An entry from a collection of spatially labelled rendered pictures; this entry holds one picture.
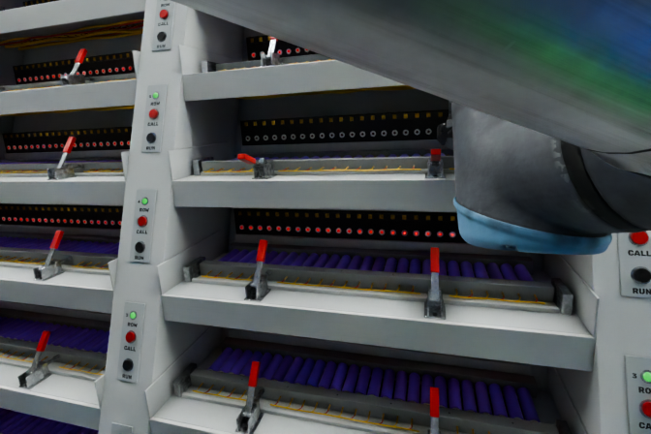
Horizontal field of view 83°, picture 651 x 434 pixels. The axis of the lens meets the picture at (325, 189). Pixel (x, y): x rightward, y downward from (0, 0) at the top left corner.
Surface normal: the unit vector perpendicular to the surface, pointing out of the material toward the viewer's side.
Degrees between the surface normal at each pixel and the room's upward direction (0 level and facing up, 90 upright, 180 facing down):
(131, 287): 90
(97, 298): 109
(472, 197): 92
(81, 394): 19
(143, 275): 90
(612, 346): 90
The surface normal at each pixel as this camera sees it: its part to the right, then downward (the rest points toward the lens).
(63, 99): -0.27, 0.20
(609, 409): -0.27, -0.14
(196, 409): -0.05, -0.98
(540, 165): -0.94, 0.13
